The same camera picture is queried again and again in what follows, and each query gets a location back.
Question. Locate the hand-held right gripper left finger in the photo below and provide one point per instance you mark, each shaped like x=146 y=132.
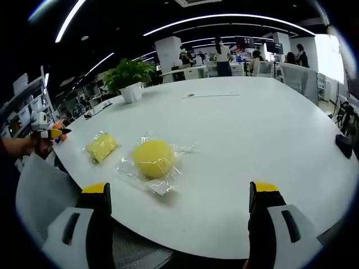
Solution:
x=95 y=224

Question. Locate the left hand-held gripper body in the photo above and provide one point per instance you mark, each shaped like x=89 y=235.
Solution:
x=38 y=121

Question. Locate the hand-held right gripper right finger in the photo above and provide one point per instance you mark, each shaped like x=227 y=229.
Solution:
x=263 y=224

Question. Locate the rectangular yellow silicone block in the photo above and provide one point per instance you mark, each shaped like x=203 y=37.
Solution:
x=102 y=147

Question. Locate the round yellow silicone block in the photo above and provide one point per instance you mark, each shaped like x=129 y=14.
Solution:
x=155 y=158

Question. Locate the person's left hand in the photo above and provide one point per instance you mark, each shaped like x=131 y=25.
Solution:
x=42 y=145

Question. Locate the metal storage shelf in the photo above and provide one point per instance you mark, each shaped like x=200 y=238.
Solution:
x=25 y=98

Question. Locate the white mesh office chair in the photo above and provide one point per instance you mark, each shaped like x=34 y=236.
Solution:
x=45 y=185

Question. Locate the green potted plant white pot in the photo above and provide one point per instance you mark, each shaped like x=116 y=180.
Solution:
x=127 y=74

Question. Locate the black chair armrest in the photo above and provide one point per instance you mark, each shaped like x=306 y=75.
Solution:
x=344 y=145

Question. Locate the dark monitor screen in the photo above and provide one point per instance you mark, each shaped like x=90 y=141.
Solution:
x=244 y=42
x=274 y=47

